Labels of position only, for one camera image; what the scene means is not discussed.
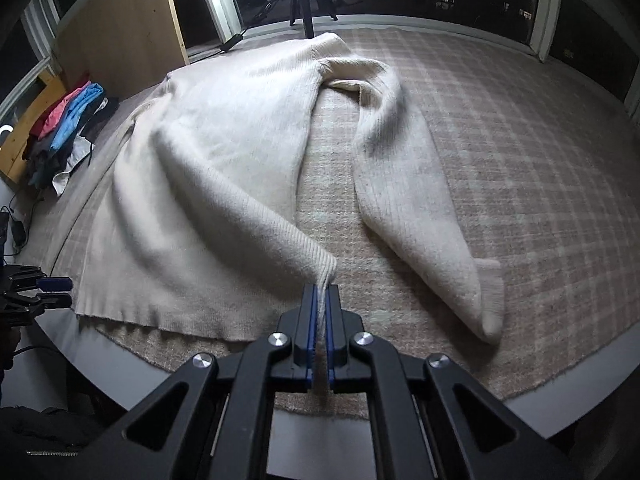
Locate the dark folded garments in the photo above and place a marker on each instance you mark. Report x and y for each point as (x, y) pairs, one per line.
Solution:
(42, 165)

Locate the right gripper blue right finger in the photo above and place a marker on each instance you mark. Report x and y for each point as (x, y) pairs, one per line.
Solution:
(345, 374)

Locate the blue folded garment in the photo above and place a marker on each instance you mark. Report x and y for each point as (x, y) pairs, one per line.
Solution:
(76, 114)

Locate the cream knitted sweater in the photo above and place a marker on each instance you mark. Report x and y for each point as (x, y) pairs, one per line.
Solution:
(196, 234)

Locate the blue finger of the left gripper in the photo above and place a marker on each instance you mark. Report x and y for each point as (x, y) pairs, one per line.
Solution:
(55, 284)
(50, 301)

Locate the large light wooden board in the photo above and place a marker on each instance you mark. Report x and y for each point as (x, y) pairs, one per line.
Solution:
(125, 45)

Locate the small orange wooden board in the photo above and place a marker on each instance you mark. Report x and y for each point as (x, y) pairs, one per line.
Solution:
(13, 167)

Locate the beige plaid table mat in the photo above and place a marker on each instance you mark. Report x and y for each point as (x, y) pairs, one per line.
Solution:
(544, 179)

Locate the black light tripod stand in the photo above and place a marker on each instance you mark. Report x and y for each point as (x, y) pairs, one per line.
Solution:
(306, 0)

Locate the white folded garment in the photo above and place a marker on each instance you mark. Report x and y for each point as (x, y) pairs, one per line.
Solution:
(81, 150)

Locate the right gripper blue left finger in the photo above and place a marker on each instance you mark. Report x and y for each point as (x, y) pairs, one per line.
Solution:
(305, 337)

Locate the pink folded garment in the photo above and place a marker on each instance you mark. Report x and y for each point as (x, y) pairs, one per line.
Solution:
(50, 118)

